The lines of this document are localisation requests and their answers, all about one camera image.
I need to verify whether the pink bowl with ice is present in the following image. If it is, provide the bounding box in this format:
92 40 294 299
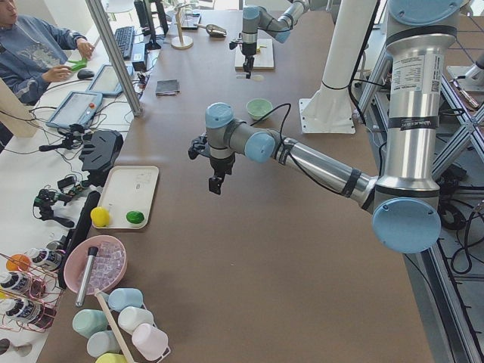
64 235 127 295

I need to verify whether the pink cup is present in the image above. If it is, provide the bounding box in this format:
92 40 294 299
132 323 170 361

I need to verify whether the metal scoop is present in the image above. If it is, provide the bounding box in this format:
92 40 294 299
197 23 227 38

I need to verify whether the grey folded cloth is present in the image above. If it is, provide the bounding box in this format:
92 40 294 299
155 79 180 96

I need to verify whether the metal muddler tool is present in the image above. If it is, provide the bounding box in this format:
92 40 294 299
75 247 98 308

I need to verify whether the pale blue cup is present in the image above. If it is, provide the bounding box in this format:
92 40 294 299
86 330 120 358

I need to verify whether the teach pendant tablet near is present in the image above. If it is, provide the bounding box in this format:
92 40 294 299
46 92 103 129

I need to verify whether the aluminium frame post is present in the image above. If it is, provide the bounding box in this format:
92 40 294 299
85 0 142 116

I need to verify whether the green cup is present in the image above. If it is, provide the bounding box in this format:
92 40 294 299
72 309 108 339

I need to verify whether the green lime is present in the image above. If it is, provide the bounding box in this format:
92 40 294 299
126 210 145 225

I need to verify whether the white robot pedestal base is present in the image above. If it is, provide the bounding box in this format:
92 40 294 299
299 1 379 134

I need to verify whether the white cup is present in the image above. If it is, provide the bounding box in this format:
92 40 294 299
118 306 154 335

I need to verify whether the yellow lemon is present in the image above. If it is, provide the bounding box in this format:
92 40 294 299
90 206 110 228

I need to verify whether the black keyboard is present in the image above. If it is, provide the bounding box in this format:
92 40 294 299
114 26 135 60

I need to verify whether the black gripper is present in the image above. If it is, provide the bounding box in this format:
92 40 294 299
208 154 235 195
241 43 256 74

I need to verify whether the person in blue shirt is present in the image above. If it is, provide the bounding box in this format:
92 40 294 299
1 1 95 105

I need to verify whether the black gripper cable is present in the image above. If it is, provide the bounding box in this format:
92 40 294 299
247 102 293 152

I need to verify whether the wooden mug stand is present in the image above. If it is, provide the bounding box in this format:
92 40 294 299
171 4 194 50

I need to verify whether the yellow cup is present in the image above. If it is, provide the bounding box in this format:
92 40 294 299
95 352 127 363

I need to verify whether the teach pendant tablet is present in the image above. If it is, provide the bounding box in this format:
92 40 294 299
86 64 123 98
46 92 103 129

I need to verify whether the cream tray with rabbit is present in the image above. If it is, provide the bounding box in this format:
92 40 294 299
97 166 159 229

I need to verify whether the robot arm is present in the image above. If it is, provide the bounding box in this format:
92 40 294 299
205 1 461 253
240 1 311 79

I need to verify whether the light green bowl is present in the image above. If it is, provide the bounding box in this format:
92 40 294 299
246 98 273 119

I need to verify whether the teach pendant tablet far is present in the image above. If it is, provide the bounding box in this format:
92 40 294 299
86 64 123 98

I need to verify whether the copper wire bottle rack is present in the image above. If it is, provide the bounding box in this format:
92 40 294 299
1 254 64 333

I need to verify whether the computer mouse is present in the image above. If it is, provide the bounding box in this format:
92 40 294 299
77 68 95 80

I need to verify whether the bamboo cutting board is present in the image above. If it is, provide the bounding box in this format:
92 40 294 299
234 39 275 71

